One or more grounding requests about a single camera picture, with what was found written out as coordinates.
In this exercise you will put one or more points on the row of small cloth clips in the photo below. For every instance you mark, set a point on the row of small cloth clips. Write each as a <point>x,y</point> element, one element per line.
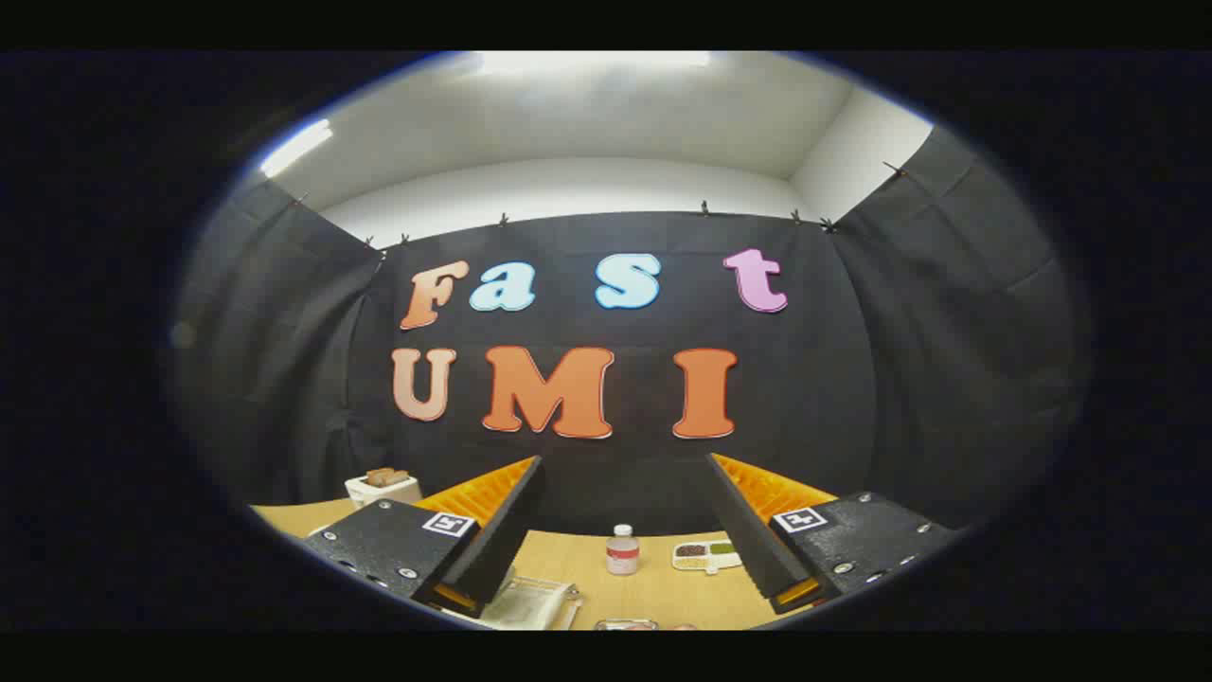
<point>704,207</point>

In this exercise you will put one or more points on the brown bread slice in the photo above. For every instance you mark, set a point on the brown bread slice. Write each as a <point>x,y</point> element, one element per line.
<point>386,476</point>

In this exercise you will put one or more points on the ceiling light panel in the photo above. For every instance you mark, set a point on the ceiling light panel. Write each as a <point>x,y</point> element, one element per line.
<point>592,62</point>
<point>295,149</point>

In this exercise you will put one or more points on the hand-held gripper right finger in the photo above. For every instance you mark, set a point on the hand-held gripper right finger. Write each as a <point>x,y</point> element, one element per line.
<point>748,540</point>

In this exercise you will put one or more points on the white toaster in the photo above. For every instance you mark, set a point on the white toaster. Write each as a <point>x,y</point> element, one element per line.
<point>379,494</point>

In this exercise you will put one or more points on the white divided tray of beans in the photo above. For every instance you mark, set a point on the white divided tray of beans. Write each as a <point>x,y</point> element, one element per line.
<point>705,559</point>

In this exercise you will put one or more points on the clear bottle with red label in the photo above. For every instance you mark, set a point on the clear bottle with red label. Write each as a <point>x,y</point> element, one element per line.
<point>622,557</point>

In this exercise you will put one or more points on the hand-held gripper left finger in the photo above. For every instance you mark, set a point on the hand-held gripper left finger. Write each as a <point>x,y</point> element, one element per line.
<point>492,540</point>

